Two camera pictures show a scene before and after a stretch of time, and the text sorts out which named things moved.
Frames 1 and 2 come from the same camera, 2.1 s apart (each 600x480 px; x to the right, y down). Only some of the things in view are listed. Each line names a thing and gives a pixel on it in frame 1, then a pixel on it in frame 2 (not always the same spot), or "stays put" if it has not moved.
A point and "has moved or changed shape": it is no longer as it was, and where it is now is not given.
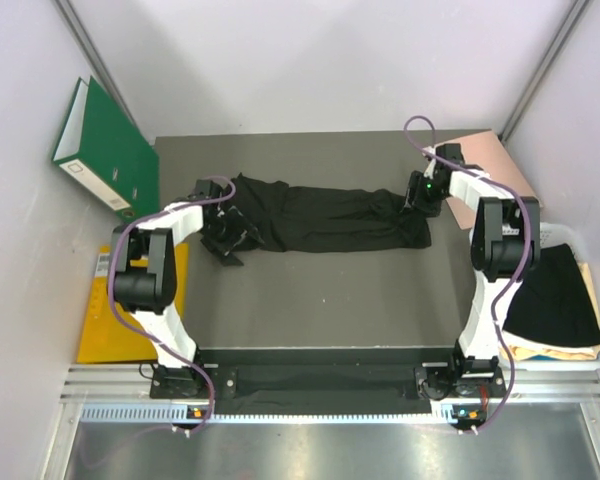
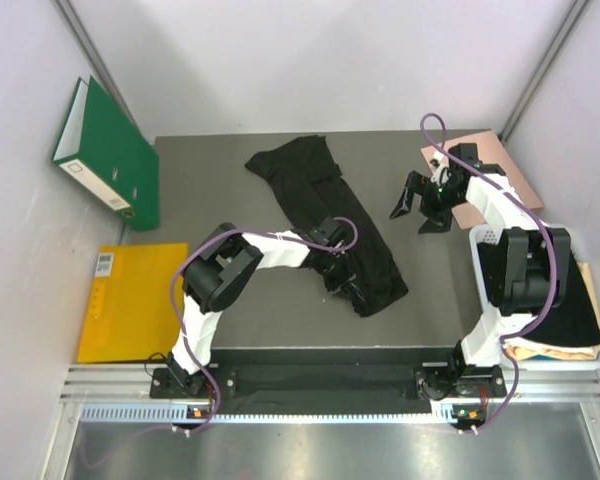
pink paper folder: [489, 154] stays put
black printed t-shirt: [329, 218] has moved or changed shape
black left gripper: [240, 230] to [344, 284]
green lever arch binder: [103, 153] stays put
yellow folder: [104, 337] stays put
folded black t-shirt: [553, 303] stays put
